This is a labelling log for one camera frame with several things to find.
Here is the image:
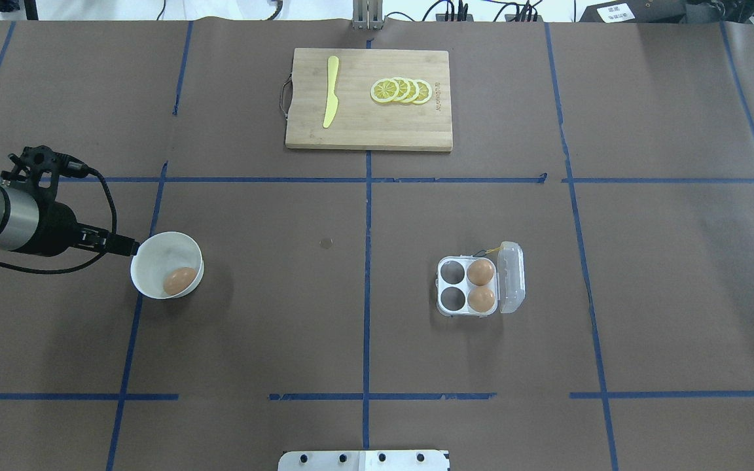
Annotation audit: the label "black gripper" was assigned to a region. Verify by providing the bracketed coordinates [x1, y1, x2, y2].
[24, 190, 141, 257]

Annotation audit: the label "wooden cutting board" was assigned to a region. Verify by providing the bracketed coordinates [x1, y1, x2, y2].
[285, 48, 453, 152]

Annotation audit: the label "clear plastic egg box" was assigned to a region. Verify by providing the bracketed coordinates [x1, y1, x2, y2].
[435, 241, 526, 318]

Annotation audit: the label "yellow lemon slices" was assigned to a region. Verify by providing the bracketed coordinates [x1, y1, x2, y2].
[369, 77, 435, 105]

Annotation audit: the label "black camera cable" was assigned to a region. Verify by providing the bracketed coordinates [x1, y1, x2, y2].
[0, 164, 120, 275]

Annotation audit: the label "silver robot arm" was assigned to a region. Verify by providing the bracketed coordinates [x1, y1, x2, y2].
[0, 169, 141, 275]

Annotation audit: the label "white ceramic bowl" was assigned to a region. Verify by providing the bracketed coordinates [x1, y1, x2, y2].
[130, 232, 206, 299]

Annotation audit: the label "yellow plastic knife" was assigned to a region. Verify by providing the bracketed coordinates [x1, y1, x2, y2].
[322, 56, 340, 129]

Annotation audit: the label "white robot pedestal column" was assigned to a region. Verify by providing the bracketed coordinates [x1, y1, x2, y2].
[278, 449, 451, 470]

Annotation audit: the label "brown egg in box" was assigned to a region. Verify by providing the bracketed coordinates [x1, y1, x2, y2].
[467, 287, 497, 315]
[467, 258, 496, 287]

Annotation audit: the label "black power box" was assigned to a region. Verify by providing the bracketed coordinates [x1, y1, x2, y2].
[577, 1, 687, 24]

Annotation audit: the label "aluminium frame post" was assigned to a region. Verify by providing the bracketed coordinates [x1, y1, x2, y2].
[352, 0, 385, 30]

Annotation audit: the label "brown egg from bowl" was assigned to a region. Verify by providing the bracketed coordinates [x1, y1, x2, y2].
[162, 266, 198, 297]

